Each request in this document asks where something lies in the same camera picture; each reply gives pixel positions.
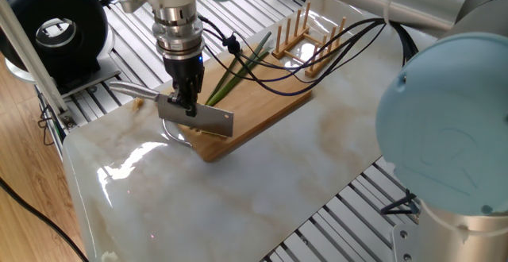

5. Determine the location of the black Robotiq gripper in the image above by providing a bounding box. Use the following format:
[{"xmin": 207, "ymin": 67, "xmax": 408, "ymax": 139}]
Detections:
[{"xmin": 162, "ymin": 49, "xmax": 207, "ymax": 120}]

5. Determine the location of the steel kitchen knife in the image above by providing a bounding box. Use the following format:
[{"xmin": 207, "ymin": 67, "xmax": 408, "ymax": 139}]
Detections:
[{"xmin": 106, "ymin": 80, "xmax": 237, "ymax": 139}]

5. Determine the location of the green garlic stalk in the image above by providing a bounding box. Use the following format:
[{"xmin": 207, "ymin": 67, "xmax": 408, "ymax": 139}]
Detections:
[{"xmin": 205, "ymin": 30, "xmax": 275, "ymax": 106}]

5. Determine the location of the bamboo cutting board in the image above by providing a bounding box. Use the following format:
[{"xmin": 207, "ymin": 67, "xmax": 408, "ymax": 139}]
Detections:
[{"xmin": 171, "ymin": 53, "xmax": 314, "ymax": 164}]

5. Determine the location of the white marble pattern mat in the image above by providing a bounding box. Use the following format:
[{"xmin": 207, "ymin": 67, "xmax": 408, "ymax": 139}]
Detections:
[{"xmin": 62, "ymin": 0, "xmax": 477, "ymax": 262}]

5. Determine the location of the black round fan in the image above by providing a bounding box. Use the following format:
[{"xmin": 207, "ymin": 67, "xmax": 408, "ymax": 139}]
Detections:
[{"xmin": 0, "ymin": 0, "xmax": 121, "ymax": 98}]

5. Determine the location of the wooden slotted rack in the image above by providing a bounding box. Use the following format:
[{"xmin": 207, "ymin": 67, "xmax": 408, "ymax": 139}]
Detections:
[{"xmin": 273, "ymin": 0, "xmax": 349, "ymax": 77}]

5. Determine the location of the metal wire board loop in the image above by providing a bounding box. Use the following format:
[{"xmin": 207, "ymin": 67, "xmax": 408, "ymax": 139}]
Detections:
[{"xmin": 161, "ymin": 118, "xmax": 195, "ymax": 148}]

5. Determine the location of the aluminium frame post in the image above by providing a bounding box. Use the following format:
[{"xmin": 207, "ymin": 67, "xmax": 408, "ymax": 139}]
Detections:
[{"xmin": 0, "ymin": 0, "xmax": 78, "ymax": 129}]

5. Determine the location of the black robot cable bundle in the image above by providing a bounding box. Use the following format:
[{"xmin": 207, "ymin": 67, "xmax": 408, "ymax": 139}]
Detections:
[{"xmin": 198, "ymin": 12, "xmax": 421, "ymax": 84}]

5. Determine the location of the black floor cable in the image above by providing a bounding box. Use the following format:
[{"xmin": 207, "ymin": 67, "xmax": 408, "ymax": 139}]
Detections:
[{"xmin": 0, "ymin": 173, "xmax": 90, "ymax": 262}]

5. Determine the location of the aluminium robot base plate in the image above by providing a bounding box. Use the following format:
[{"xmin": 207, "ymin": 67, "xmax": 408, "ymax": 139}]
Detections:
[{"xmin": 392, "ymin": 225, "xmax": 423, "ymax": 262}]

